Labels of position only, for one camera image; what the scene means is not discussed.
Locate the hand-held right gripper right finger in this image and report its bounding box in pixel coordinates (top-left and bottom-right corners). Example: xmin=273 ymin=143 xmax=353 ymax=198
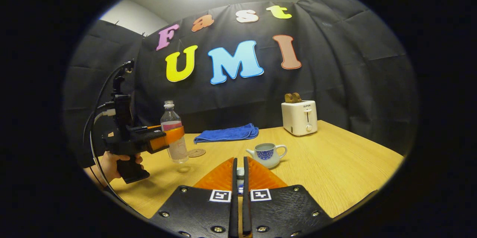
xmin=243 ymin=156 xmax=333 ymax=238

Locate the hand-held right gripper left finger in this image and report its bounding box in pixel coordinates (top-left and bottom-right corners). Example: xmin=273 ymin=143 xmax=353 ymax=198
xmin=149 ymin=157 xmax=239 ymax=238

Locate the clear plastic water bottle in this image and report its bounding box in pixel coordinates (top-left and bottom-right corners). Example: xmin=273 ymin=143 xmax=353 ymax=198
xmin=161 ymin=100 xmax=189 ymax=164

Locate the white blue-patterned teacup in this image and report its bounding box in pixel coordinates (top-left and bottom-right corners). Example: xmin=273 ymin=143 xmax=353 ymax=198
xmin=246 ymin=143 xmax=288 ymax=169

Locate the blue folded towel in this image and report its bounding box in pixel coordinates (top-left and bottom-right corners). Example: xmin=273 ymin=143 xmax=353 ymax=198
xmin=193 ymin=123 xmax=259 ymax=145

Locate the white toaster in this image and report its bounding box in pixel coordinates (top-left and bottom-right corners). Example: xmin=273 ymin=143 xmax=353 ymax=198
xmin=281 ymin=100 xmax=318 ymax=137

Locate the black backdrop cloth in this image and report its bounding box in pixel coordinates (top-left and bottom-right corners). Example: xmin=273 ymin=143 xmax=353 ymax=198
xmin=63 ymin=0 xmax=418 ymax=156

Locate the white cable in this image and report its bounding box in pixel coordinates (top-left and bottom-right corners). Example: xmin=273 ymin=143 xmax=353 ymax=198
xmin=93 ymin=109 xmax=117 ymax=124

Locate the black cable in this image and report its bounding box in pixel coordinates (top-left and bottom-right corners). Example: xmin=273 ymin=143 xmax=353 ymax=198
xmin=82 ymin=61 xmax=130 ymax=206

